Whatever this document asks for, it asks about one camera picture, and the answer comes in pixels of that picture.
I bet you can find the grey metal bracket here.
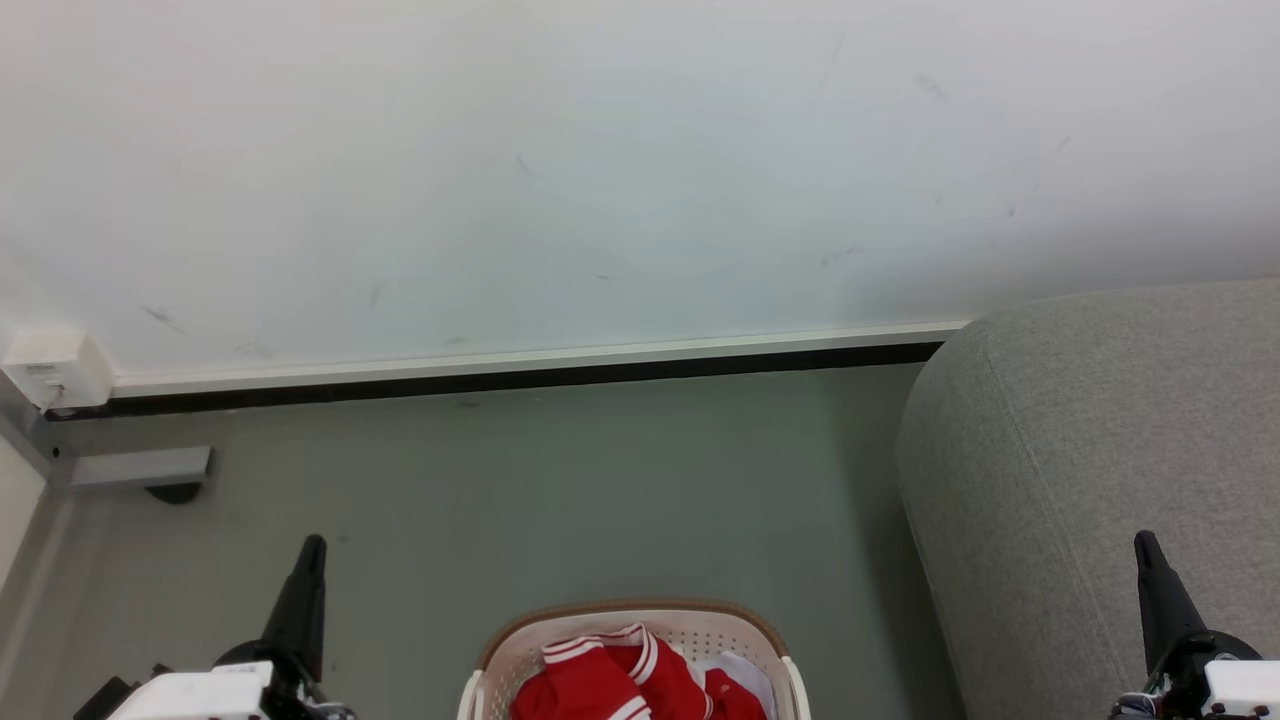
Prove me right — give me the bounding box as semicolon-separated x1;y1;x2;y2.
70;446;213;489

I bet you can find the white wall box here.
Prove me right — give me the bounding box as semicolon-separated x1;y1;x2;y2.
2;330;114;411

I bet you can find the red white garment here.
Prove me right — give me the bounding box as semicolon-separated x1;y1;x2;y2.
690;650;779;717

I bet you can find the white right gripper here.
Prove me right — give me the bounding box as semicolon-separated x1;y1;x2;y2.
1110;530;1280;720

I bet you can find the grey metal frame post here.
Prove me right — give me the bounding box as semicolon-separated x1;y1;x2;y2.
0;375;76;601

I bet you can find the white and black baseboard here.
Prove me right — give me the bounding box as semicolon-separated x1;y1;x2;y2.
45;320;971;421

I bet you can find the grey fabric sofa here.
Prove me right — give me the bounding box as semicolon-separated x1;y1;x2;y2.
895;278;1280;720

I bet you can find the cream perforated laundry basket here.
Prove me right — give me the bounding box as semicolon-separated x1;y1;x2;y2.
457;598;813;720

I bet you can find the red white-striped jersey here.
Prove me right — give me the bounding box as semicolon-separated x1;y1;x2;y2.
510;624;713;720

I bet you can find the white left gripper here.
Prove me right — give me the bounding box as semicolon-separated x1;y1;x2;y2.
105;535;356;720

